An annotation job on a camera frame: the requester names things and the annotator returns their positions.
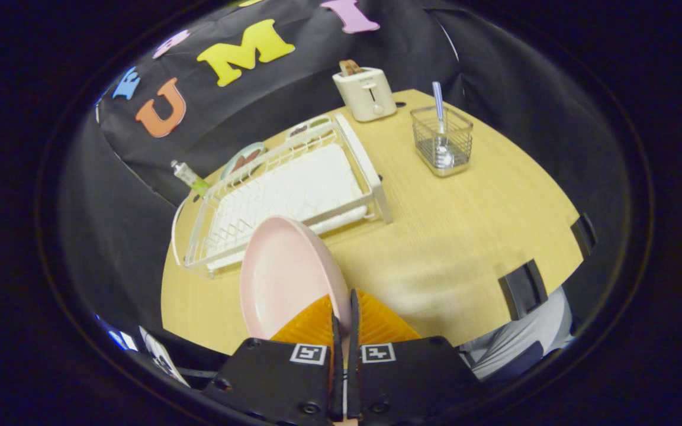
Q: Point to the small white divided dish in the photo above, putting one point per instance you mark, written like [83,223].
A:
[317,124]

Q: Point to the white dish rack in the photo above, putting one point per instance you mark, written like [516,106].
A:
[293,189]

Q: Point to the pink plate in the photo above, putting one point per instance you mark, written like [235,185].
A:
[288,278]

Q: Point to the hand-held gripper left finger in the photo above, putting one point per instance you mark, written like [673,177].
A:
[337,378]

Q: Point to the black table clamp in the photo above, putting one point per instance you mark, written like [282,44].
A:
[521,290]
[584,234]

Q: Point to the black backdrop cloth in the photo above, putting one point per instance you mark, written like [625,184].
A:
[293,77]

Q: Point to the light green plate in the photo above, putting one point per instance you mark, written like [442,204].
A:
[258,146]

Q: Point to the white and green bottle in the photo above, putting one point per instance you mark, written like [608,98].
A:
[187,175]

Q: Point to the brown sausage piece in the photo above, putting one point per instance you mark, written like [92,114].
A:
[253,155]
[239,164]

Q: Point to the brown toast slice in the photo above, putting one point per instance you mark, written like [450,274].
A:
[350,66]

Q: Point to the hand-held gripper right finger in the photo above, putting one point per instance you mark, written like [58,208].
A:
[353,378]

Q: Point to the white toaster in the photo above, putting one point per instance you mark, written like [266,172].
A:
[364,94]

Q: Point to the person's grey trousers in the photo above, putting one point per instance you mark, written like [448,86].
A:
[518,337]

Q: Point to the white printed card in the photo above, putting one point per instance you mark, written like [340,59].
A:
[160,355]

